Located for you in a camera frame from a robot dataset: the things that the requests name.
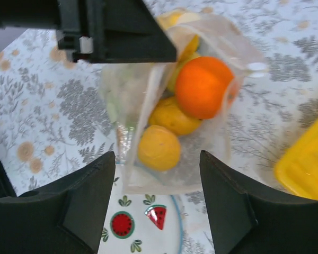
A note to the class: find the smooth fake yellow lemon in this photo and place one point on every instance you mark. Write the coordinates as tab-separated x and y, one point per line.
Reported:
159	149

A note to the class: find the fake orange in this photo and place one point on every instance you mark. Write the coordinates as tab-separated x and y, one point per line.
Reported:
201	85

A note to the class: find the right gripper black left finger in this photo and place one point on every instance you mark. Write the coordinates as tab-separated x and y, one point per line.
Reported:
65	216

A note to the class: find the watermelon pattern ceramic plate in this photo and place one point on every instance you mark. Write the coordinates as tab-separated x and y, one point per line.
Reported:
141	223

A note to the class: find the wrinkled fake yellow lemon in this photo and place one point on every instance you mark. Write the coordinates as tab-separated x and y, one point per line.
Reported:
168	114

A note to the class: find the clear zip top bag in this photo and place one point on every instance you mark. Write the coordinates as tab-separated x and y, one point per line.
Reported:
132	91

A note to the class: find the yellow plastic tray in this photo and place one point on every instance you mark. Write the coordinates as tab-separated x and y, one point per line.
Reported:
297	170

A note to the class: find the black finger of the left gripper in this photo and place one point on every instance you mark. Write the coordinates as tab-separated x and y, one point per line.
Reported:
126	32

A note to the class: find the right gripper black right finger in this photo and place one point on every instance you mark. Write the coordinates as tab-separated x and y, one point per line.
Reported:
246	216

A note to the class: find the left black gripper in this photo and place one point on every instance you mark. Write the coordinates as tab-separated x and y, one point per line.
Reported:
70	19

